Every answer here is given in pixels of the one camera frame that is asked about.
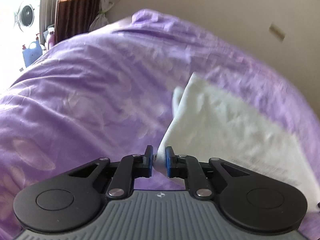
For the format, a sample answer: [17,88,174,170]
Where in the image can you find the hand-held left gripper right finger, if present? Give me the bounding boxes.
[165,146,251,199]

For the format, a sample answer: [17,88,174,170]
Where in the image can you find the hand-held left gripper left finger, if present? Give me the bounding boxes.
[68,145,154,199]

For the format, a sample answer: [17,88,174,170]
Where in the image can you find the white printed sweatshirt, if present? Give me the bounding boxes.
[153,72,308,193]

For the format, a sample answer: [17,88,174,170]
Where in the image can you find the purple blanket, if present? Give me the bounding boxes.
[0,8,320,240]

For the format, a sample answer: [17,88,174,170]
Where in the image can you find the pink bottle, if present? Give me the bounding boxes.
[46,26,56,51]

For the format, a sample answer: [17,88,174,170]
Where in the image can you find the blue detergent bottle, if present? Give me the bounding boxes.
[22,36,43,68]

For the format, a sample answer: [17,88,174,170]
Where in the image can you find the brown patterned curtain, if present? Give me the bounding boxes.
[53,0,104,44]

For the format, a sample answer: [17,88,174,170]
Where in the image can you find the dark grey cabinet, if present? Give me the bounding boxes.
[38,0,60,43]

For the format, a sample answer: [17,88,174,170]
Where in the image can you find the white washing machine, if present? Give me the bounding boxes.
[12,0,37,33]

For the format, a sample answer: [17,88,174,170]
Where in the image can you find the beige wall socket plate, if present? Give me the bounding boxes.
[268,23,286,41]

